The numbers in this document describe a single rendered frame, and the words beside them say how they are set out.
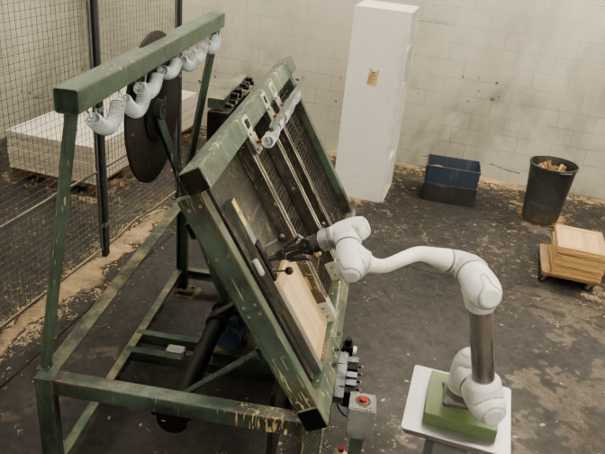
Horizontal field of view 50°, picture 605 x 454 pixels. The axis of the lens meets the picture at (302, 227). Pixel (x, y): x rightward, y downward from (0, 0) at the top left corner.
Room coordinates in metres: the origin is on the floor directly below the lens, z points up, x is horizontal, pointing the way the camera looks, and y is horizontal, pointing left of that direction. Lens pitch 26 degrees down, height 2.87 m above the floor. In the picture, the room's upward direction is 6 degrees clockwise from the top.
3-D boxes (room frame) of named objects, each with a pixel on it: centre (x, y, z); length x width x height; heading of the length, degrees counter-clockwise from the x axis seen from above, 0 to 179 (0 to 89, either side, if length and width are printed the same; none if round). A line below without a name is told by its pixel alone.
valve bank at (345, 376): (2.69, -0.32, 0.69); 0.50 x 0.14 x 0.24; 174
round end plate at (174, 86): (3.30, 0.82, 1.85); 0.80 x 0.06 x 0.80; 174
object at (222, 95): (4.13, 0.54, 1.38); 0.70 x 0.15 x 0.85; 174
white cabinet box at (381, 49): (6.96, -0.65, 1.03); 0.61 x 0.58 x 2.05; 166
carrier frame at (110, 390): (3.36, 0.40, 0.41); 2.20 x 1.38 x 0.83; 174
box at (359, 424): (2.24, -0.35, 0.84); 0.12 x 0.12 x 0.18; 84
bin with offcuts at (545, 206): (6.66, -2.65, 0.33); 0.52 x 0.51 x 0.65; 166
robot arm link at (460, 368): (2.47, -0.85, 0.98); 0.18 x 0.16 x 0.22; 11
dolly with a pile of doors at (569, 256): (5.36, -2.51, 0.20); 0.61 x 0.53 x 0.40; 166
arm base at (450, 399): (2.50, -0.86, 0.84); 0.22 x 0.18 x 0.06; 171
